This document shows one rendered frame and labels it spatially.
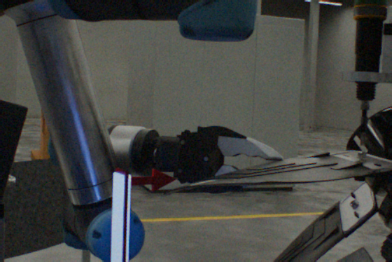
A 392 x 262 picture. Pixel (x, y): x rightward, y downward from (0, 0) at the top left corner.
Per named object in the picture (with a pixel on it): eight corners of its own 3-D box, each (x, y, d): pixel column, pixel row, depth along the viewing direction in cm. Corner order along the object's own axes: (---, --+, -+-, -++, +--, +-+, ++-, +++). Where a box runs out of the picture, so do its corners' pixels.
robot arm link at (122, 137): (108, 123, 82) (103, 178, 82) (136, 125, 81) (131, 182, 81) (132, 126, 89) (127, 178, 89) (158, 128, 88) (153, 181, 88)
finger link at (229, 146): (290, 139, 80) (228, 137, 83) (281, 137, 74) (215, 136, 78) (290, 160, 80) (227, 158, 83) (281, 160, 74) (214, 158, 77)
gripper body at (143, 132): (233, 134, 85) (160, 129, 89) (214, 131, 77) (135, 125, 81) (229, 185, 85) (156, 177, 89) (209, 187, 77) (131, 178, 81)
